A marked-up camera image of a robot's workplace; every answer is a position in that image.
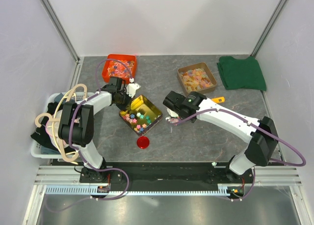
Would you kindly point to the orange candy box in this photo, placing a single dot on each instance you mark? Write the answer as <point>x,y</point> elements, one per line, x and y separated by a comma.
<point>121,66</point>

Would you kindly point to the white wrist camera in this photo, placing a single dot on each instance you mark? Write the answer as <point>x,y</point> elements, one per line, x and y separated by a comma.
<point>172,113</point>
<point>132,87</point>

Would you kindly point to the star candy tin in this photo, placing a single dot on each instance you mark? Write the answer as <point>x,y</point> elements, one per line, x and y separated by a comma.
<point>142,116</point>

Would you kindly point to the red jar lid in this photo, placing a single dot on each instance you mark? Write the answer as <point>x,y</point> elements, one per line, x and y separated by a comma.
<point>143,142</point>

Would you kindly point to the green folded cloth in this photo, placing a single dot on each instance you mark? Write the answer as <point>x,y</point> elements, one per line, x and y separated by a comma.
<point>241,73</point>

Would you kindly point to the white cable duct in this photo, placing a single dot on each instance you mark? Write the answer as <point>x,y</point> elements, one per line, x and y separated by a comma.
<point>104,191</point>

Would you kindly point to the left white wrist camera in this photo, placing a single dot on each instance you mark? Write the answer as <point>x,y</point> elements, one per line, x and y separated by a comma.
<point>132,87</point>

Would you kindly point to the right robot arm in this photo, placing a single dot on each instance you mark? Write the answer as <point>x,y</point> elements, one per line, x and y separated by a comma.
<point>259,134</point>

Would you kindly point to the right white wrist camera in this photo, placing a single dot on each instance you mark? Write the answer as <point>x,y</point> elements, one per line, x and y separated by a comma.
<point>172,113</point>

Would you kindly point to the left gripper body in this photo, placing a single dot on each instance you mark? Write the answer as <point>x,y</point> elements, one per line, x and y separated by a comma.
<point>124,100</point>

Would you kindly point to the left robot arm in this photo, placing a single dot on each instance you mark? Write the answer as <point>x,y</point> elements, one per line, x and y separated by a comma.
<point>76,125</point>

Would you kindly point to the clear glass jar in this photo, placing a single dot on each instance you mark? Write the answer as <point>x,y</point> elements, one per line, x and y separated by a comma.
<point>173,120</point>

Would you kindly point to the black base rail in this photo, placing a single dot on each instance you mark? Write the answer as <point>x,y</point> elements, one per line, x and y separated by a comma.
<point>164,172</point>

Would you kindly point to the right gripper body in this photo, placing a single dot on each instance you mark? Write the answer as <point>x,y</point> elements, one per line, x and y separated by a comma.
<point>179,116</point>

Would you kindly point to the brown gummy candy box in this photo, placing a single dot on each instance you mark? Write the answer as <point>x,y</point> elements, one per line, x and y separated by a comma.
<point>197,77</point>

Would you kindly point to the yellow plastic scoop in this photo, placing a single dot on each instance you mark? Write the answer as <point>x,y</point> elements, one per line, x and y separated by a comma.
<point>218,99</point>

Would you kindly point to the white laundry basket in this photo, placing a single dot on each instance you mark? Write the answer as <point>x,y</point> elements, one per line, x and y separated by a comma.
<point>37,150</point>

